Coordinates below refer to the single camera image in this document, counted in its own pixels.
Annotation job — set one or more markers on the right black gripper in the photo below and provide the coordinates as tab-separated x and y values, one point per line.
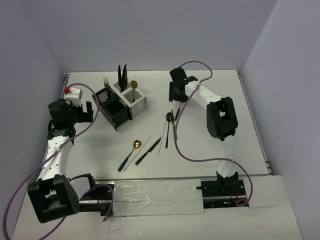
173	96

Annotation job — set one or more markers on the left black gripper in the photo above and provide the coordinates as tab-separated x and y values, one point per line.
85	117

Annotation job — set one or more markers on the black serrated knife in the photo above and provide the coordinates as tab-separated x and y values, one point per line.
120	78

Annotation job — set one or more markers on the gold spoon green handle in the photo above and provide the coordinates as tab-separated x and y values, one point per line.
136	145
133	85

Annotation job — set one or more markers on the gold knife green handle short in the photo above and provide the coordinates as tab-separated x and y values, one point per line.
127	72

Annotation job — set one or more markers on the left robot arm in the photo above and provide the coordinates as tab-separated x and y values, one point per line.
51	195

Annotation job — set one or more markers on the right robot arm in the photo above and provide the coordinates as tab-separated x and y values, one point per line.
221	119

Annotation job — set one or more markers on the black spoon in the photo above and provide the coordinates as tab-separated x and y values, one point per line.
168	119

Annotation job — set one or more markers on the black utensil caddy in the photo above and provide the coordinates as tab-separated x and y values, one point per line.
113	108

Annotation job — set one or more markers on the white utensil caddy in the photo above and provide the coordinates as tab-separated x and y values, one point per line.
140	103

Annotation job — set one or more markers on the white chopstick long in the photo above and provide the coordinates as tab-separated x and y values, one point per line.
130	161

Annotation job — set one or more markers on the silver tape sheet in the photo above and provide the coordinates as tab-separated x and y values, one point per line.
157	198

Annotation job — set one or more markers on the gold knife dark handle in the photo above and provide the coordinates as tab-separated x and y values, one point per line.
148	151

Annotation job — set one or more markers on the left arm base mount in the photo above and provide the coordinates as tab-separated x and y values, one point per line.
98	200

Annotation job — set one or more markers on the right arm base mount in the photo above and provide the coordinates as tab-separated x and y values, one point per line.
214	196

